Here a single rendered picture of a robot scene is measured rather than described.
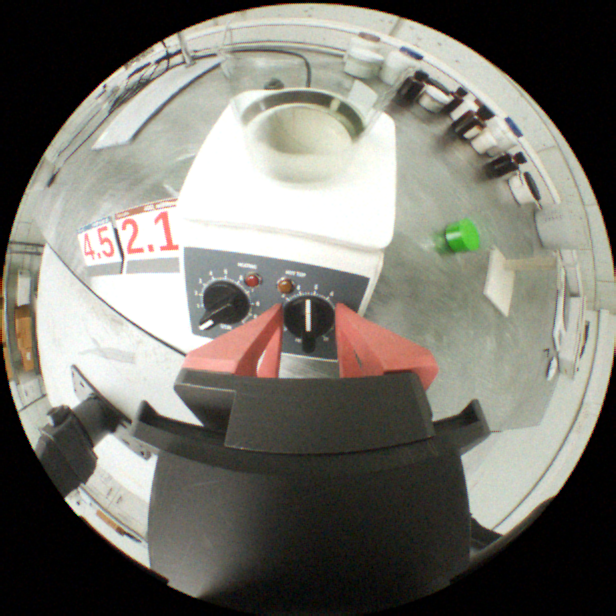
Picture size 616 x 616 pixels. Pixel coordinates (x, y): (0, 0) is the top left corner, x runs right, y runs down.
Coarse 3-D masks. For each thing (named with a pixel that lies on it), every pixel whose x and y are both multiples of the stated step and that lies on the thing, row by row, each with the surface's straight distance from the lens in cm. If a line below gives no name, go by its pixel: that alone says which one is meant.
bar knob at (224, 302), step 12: (216, 288) 14; (228, 288) 13; (204, 300) 14; (216, 300) 14; (228, 300) 12; (240, 300) 13; (216, 312) 13; (228, 312) 12; (240, 312) 14; (204, 324) 14; (216, 324) 13
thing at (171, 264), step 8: (160, 200) 20; (128, 256) 25; (136, 256) 24; (144, 256) 24; (152, 256) 23; (160, 256) 22; (168, 256) 22; (176, 256) 21; (128, 264) 26; (136, 264) 25; (144, 264) 24; (152, 264) 23; (160, 264) 22; (168, 264) 22; (176, 264) 21; (128, 272) 25; (136, 272) 24; (144, 272) 24; (152, 272) 23; (160, 272) 22; (168, 272) 22; (176, 272) 21
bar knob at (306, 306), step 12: (300, 300) 13; (312, 300) 13; (288, 312) 13; (300, 312) 12; (312, 312) 12; (324, 312) 13; (288, 324) 14; (300, 324) 12; (312, 324) 12; (324, 324) 14; (300, 336) 14; (312, 336) 13; (312, 348) 13
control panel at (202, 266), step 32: (192, 256) 14; (224, 256) 13; (256, 256) 12; (192, 288) 15; (256, 288) 13; (320, 288) 13; (352, 288) 13; (192, 320) 17; (288, 352) 16; (320, 352) 16
